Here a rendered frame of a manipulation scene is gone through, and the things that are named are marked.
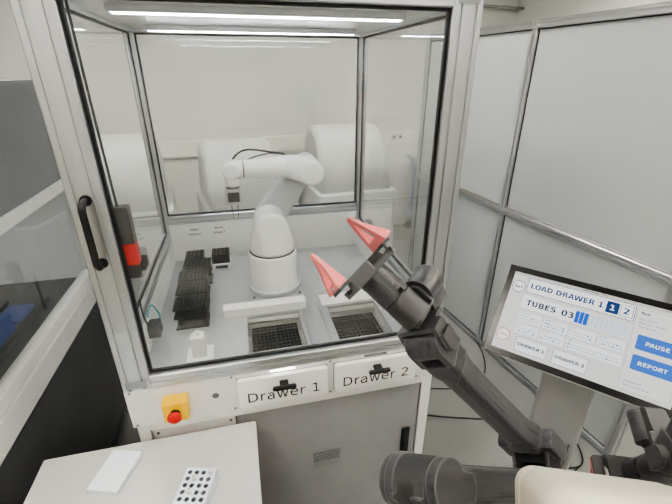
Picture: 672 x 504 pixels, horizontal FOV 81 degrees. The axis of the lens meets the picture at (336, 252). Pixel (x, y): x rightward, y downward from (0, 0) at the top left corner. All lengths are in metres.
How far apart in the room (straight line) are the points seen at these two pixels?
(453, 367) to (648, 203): 1.58
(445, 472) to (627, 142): 1.81
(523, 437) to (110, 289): 1.02
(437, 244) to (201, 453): 0.96
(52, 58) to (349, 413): 1.33
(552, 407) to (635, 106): 1.30
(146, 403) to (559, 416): 1.36
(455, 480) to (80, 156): 0.98
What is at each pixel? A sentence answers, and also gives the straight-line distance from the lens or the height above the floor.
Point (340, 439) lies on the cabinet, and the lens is 1.65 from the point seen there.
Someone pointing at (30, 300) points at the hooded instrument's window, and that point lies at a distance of 1.74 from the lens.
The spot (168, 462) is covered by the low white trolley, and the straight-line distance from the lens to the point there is 1.41.
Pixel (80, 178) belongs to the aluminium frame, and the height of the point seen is 1.58.
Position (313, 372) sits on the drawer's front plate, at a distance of 1.35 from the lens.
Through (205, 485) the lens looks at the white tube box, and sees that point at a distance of 1.29.
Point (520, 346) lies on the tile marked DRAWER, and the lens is 1.45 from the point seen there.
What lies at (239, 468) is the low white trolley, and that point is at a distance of 1.34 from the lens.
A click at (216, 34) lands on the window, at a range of 1.03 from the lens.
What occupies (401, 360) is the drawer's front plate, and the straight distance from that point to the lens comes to 1.42.
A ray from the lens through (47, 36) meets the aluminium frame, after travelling 1.08.
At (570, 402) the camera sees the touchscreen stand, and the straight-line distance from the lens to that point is 1.63.
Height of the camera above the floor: 1.81
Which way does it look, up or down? 25 degrees down
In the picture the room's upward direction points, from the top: straight up
